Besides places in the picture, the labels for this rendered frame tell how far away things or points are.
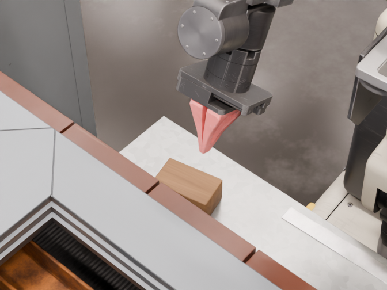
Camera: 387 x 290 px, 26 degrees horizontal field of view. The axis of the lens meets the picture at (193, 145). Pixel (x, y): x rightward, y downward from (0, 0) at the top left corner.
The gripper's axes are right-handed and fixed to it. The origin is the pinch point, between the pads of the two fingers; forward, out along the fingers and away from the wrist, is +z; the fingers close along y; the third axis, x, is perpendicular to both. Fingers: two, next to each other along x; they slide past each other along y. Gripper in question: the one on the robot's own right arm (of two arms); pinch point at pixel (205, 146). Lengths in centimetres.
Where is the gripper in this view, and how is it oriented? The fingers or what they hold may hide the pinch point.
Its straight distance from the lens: 104.9
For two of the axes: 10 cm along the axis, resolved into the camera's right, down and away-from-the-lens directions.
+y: 7.9, 4.7, -4.0
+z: -2.6, 8.5, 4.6
